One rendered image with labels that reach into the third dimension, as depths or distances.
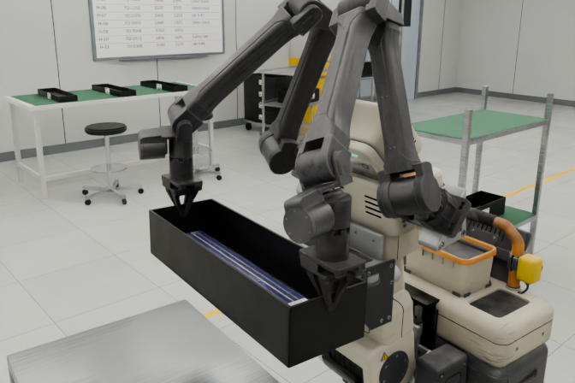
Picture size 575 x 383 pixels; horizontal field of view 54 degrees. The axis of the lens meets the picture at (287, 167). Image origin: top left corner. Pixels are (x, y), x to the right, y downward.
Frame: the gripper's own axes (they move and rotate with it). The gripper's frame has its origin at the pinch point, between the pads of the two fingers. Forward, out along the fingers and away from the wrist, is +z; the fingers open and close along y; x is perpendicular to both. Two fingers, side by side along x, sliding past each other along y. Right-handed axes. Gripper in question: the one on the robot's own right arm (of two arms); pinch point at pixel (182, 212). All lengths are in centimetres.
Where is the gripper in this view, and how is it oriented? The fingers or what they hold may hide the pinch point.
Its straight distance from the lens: 143.6
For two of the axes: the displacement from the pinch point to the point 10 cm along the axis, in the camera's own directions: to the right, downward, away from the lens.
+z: -0.2, 9.6, 2.6
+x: 8.1, -1.4, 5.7
